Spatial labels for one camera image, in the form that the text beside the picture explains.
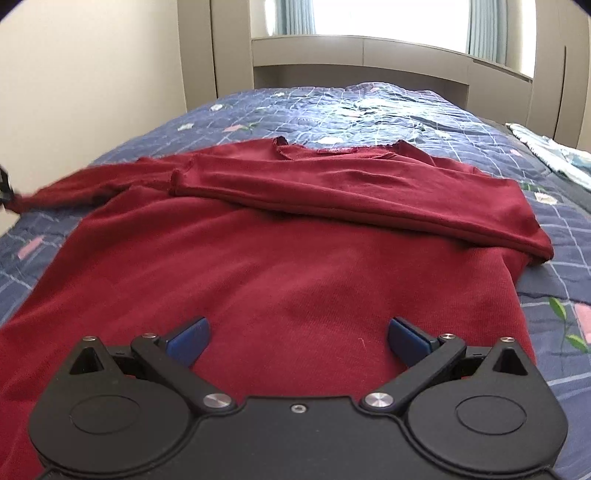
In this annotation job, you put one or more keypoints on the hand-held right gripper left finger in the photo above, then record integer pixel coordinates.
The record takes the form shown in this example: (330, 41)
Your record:
(188, 342)

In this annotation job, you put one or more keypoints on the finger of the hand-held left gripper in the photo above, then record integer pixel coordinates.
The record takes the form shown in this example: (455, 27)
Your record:
(4, 184)

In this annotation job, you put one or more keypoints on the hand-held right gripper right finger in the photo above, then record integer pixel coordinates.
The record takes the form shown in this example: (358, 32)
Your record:
(407, 342)

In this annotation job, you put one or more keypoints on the red sweater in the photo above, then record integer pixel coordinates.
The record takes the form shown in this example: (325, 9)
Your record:
(277, 258)

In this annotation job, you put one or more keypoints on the light floral cloth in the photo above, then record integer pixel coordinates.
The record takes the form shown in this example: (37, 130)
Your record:
(554, 154)

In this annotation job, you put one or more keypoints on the blue floral quilt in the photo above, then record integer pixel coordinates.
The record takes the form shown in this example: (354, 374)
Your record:
(351, 108)

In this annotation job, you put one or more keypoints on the beige tall cabinet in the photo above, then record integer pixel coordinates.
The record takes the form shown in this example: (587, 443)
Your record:
(561, 74)
(214, 50)

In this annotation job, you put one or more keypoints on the beige headboard cabinet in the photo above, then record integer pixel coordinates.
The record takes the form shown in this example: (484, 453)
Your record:
(360, 60)

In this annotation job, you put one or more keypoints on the light blue curtain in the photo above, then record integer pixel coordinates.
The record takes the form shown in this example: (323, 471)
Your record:
(298, 16)
(485, 27)

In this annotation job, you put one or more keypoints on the bright window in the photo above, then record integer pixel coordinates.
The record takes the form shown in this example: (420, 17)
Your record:
(392, 18)

